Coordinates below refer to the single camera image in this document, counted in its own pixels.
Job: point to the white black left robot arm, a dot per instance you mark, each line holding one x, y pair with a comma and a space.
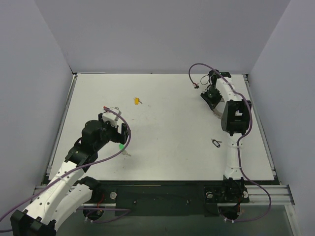
69, 188

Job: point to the key with green tag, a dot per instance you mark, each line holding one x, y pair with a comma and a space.
123, 150

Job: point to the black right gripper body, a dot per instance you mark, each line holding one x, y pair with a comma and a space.
211, 97

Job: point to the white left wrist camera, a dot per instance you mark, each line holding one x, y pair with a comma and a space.
111, 115

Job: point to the aluminium front frame rail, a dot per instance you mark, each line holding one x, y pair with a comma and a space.
268, 194

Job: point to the metal key ring disc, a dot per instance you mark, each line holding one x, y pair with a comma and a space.
219, 110

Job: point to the black tag with white label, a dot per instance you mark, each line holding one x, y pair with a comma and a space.
216, 143

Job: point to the key with yellow tag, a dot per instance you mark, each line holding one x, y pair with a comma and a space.
137, 101

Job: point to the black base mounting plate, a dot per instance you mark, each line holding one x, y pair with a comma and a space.
176, 210

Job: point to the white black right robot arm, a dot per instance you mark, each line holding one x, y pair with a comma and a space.
236, 117

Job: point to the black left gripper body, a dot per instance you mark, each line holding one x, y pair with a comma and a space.
117, 134

